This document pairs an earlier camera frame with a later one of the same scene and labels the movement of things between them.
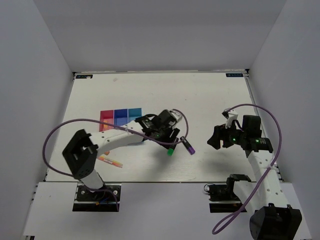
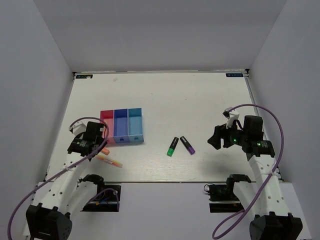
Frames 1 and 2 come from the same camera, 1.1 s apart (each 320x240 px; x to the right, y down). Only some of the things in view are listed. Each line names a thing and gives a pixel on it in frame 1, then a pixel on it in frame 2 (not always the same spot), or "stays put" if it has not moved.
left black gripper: [174, 134] → [101, 140]
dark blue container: [121, 117] stays put
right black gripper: [220, 133] stays put
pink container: [107, 116] stays put
